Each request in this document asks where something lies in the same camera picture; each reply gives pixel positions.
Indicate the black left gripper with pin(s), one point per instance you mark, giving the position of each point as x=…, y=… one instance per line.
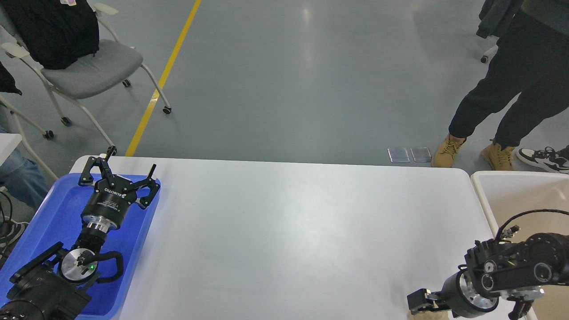
x=108, y=202

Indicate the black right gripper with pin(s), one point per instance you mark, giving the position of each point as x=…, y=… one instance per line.
x=457, y=294

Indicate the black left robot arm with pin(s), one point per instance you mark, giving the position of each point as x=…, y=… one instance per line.
x=77, y=257

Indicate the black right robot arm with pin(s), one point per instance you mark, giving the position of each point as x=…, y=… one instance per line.
x=498, y=268

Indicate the blue plastic tray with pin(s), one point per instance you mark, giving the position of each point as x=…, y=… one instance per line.
x=59, y=220

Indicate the seated person in jeans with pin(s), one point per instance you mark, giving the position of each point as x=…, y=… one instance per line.
x=23, y=179

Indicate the grey office chair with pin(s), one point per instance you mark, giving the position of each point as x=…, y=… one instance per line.
x=89, y=75

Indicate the tan left boot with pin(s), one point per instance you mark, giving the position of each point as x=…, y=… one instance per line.
x=447, y=152

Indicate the tan boot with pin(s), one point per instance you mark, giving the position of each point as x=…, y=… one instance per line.
x=499, y=158
x=447, y=152

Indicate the clear floor plate right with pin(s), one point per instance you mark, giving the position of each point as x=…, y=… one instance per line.
x=421, y=154

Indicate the clear floor plate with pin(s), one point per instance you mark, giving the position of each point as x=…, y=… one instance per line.
x=398, y=155
x=421, y=154

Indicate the clear floor plate left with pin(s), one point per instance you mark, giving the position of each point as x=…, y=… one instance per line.
x=398, y=155

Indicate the black jacket on chair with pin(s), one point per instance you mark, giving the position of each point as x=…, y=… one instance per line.
x=57, y=33

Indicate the tan right boot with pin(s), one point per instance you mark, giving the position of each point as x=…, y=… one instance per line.
x=499, y=158

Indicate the white chair base right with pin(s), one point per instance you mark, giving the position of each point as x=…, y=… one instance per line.
x=489, y=54

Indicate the person in black trousers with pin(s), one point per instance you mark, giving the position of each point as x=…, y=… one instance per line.
x=531, y=64

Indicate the white chair frame left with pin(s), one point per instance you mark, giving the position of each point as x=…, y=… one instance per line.
x=17, y=115

